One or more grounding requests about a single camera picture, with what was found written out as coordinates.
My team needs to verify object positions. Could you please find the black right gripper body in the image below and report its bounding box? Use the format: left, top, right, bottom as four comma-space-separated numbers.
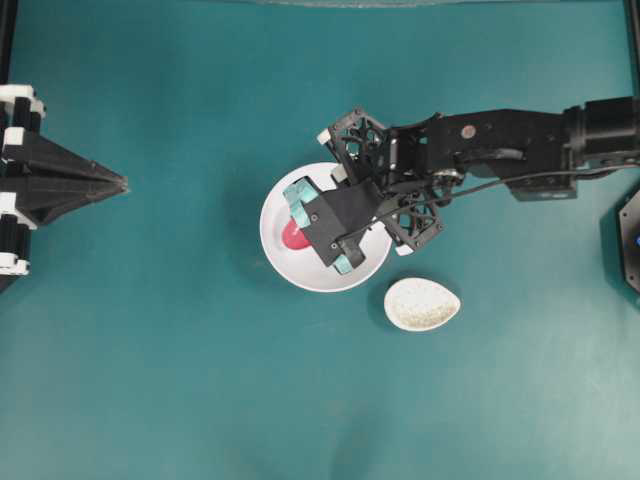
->
317, 109, 445, 256

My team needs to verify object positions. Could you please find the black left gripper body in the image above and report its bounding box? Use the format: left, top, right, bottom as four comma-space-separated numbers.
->
1, 84, 46, 293

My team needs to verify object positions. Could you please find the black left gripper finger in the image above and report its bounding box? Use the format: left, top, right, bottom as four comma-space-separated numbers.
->
14, 184, 128, 229
2, 127, 127, 186

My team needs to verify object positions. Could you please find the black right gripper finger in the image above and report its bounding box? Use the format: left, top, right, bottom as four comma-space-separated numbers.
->
330, 157, 370, 188

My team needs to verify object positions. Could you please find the pink ceramic spoon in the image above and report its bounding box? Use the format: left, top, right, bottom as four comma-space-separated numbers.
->
281, 218, 311, 251

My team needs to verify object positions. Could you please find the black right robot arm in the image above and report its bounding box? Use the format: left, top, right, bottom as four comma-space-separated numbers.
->
304, 97, 639, 263

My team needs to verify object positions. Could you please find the large white bowl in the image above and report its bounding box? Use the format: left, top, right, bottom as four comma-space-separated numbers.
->
259, 162, 392, 293

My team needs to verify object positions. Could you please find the speckled egg-shaped small dish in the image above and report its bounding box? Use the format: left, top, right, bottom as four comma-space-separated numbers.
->
384, 277, 461, 332

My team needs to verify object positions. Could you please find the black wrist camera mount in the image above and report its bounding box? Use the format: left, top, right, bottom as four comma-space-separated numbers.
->
283, 176, 383, 275

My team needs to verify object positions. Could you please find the black camera cable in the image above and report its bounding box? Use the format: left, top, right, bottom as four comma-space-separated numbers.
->
329, 164, 640, 251

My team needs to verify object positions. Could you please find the black aluminium frame rail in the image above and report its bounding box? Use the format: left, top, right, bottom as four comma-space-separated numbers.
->
0, 0, 18, 84

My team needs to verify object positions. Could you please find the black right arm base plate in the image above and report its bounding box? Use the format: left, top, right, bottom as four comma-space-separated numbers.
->
600, 185, 639, 310

